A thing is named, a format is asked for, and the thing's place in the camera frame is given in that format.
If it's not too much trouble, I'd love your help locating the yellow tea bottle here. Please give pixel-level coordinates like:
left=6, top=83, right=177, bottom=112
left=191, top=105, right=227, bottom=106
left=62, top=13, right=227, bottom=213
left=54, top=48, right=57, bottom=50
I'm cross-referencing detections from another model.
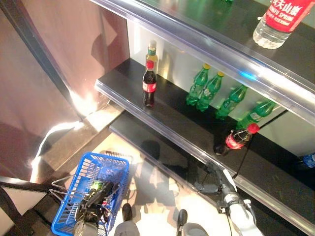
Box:
left=145, top=40, right=159, bottom=74

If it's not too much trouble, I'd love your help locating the blue plastic shopping basket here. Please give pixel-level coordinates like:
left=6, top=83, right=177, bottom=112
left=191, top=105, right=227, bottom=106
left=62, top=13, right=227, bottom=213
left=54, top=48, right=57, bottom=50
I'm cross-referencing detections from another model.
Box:
left=49, top=151, right=131, bottom=236

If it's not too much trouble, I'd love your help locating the black shelf board clear rail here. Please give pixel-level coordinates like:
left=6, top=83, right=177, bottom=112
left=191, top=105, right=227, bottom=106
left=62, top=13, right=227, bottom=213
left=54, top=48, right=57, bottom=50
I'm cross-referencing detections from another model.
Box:
left=248, top=196, right=308, bottom=236
left=109, top=112, right=222, bottom=206
left=94, top=58, right=251, bottom=184
left=89, top=0, right=315, bottom=124
left=233, top=132, right=315, bottom=236

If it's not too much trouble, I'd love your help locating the Coca-Cola bottle red cap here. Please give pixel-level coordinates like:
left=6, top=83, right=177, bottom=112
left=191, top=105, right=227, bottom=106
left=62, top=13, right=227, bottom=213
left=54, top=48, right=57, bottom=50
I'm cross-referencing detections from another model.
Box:
left=142, top=60, right=158, bottom=108
left=213, top=123, right=261, bottom=157

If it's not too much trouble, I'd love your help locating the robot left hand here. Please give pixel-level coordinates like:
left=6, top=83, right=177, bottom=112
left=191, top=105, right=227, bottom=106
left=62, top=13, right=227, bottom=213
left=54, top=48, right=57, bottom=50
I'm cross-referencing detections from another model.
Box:
left=74, top=203, right=107, bottom=225

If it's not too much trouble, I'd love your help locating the silver robot leg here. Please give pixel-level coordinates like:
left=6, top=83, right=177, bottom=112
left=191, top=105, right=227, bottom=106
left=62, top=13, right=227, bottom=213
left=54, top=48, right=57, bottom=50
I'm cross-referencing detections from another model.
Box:
left=176, top=208, right=210, bottom=236
left=113, top=203, right=140, bottom=236

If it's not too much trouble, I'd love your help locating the white panel black frame stand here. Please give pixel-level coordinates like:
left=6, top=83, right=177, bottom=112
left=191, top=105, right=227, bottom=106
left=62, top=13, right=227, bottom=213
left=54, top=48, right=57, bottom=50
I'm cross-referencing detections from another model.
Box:
left=0, top=176, right=51, bottom=236

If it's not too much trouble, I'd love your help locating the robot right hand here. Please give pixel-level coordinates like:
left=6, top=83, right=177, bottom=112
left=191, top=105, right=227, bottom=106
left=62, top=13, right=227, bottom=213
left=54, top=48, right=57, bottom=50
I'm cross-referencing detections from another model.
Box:
left=194, top=164, right=238, bottom=198

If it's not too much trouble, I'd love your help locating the silver robot right leg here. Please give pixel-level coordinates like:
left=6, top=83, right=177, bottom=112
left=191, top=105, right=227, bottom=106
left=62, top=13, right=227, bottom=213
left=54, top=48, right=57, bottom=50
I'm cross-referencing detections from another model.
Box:
left=176, top=208, right=210, bottom=236

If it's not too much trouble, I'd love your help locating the silver robot left leg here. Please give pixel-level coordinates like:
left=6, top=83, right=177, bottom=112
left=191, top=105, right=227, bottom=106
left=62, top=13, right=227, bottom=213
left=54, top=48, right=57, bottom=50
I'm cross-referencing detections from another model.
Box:
left=113, top=203, right=140, bottom=236

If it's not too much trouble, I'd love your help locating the clear water bottle red label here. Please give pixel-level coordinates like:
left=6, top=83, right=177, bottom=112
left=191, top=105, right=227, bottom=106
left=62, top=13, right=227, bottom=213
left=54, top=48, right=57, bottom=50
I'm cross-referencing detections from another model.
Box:
left=252, top=0, right=312, bottom=50

